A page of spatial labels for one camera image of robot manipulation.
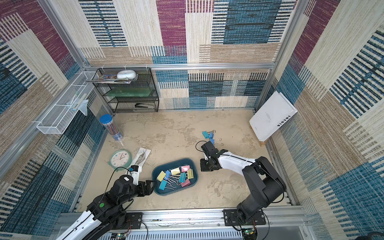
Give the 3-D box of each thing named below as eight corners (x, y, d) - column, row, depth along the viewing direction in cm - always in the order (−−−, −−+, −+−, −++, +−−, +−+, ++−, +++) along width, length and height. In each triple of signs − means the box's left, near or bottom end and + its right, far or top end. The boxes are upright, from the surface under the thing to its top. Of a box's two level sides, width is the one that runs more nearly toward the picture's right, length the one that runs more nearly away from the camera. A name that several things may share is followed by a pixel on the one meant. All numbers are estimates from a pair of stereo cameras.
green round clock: (107, 171, 92) (105, 169, 89) (114, 152, 100) (112, 149, 98) (128, 171, 92) (126, 168, 89) (134, 152, 100) (132, 149, 98)
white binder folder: (256, 146, 102) (275, 114, 78) (246, 127, 112) (260, 94, 88) (274, 143, 103) (298, 111, 79) (262, 124, 114) (280, 91, 90)
